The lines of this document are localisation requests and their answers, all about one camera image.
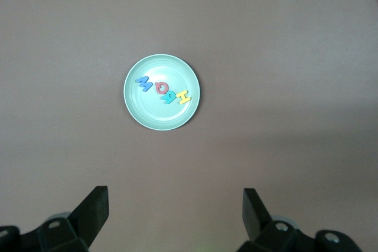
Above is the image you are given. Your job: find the pink letter Q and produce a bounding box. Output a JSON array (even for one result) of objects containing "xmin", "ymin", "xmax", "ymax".
[{"xmin": 154, "ymin": 81, "xmax": 171, "ymax": 95}]

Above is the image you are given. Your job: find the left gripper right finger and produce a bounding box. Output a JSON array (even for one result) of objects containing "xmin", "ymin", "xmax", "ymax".
[{"xmin": 237, "ymin": 188, "xmax": 363, "ymax": 252}]

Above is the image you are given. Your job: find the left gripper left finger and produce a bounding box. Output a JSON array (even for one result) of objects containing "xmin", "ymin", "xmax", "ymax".
[{"xmin": 0, "ymin": 185, "xmax": 109, "ymax": 252}]

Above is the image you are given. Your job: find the yellow letter H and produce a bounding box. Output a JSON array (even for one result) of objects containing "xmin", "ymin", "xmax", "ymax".
[{"xmin": 176, "ymin": 90, "xmax": 193, "ymax": 105}]

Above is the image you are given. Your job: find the blue capital letter W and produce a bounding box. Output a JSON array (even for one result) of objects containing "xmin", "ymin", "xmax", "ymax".
[{"xmin": 135, "ymin": 76, "xmax": 154, "ymax": 93}]

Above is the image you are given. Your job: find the pale green plate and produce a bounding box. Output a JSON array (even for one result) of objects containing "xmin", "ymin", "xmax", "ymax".
[{"xmin": 123, "ymin": 54, "xmax": 201, "ymax": 132}]

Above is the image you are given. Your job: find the teal letter R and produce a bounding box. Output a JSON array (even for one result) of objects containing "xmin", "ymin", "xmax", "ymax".
[{"xmin": 161, "ymin": 91, "xmax": 178, "ymax": 105}]

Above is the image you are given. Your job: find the brown table cover sheet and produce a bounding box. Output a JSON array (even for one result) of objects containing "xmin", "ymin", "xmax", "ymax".
[{"xmin": 0, "ymin": 0, "xmax": 378, "ymax": 252}]

